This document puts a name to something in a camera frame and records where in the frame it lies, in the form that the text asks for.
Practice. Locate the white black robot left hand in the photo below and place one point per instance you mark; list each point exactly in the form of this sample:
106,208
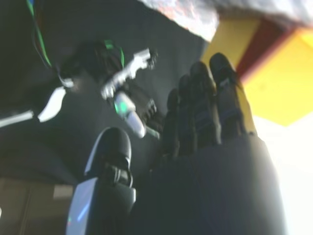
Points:
207,191

